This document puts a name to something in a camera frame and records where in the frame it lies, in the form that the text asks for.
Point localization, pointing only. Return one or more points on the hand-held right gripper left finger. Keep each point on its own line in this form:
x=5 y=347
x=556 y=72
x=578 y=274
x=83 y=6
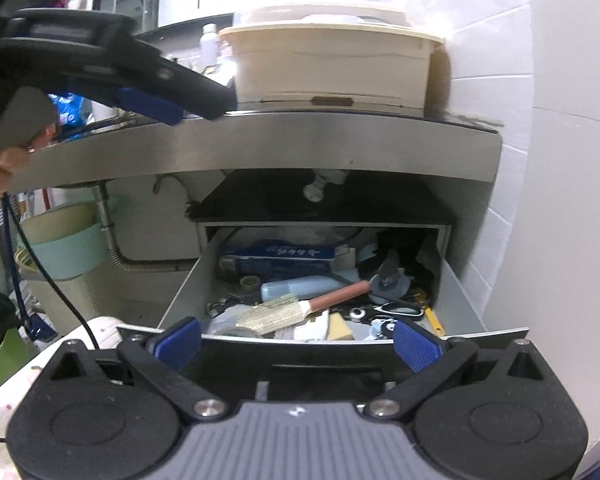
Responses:
x=179 y=341

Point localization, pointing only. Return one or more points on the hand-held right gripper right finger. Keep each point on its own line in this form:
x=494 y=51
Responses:
x=414 y=344

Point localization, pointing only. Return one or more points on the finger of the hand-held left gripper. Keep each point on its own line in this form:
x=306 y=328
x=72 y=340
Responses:
x=200 y=87
x=150 y=105

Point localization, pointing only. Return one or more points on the grey metal drawer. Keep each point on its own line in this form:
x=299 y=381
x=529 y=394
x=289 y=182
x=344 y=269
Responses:
x=325 y=350

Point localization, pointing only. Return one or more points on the yellow utility knife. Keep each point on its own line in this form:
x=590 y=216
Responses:
x=434 y=317

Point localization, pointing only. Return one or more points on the white plastic bottle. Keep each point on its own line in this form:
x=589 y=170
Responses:
x=209 y=45

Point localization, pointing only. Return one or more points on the blue round plastic tool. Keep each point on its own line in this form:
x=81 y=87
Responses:
x=390 y=285

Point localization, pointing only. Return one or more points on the blue printed plastic bag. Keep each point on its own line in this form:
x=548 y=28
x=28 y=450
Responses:
x=70 y=109

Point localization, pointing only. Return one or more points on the beige sponge block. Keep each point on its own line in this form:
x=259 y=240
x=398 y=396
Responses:
x=339 y=329

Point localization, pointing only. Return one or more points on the small tape roll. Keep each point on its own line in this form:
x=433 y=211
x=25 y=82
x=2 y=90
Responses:
x=250 y=283

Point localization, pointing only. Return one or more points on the white small carton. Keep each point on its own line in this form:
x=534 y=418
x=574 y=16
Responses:
x=312 y=327

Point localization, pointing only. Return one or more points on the blue cardboard box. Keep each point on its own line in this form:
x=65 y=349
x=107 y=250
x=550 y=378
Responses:
x=275 y=257

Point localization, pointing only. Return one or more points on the light blue cylindrical bottle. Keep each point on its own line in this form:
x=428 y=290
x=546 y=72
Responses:
x=300 y=287

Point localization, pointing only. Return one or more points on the cream plastic dish container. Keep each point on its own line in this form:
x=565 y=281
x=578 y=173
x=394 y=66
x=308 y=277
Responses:
x=330 y=65

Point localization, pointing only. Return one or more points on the stainless steel counter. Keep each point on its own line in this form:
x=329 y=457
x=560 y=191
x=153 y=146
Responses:
x=330 y=145

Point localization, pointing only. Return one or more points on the green plastic bucket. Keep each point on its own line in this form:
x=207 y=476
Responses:
x=50 y=280

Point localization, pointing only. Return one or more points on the light green plastic basin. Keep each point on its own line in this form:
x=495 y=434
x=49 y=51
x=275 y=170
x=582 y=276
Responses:
x=65 y=245

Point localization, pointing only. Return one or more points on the white plastic pipe valve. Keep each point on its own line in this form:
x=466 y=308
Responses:
x=320 y=187

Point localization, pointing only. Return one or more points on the green plastic cup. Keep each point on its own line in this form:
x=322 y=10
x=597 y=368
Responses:
x=2 y=355

